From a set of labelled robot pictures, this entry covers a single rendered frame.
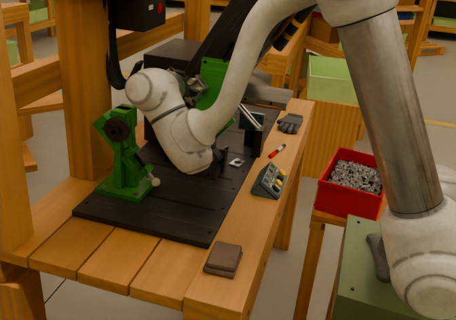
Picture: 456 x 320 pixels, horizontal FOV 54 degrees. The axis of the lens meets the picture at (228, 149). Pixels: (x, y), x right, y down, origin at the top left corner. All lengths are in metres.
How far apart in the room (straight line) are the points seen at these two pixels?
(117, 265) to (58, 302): 1.23
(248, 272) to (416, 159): 0.51
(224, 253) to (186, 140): 0.30
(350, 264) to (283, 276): 1.36
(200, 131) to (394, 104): 0.47
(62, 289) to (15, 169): 1.33
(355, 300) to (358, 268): 0.12
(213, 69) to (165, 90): 0.42
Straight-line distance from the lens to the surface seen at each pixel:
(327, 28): 4.64
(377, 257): 1.21
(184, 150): 1.08
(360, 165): 1.79
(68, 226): 1.34
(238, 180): 1.50
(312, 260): 1.69
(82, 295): 2.40
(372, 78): 0.80
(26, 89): 1.33
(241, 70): 1.02
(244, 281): 1.12
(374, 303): 1.10
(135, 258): 1.20
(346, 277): 1.14
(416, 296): 0.91
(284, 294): 2.42
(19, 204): 1.25
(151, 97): 1.07
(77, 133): 1.48
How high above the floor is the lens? 1.65
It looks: 26 degrees down
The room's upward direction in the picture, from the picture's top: 5 degrees clockwise
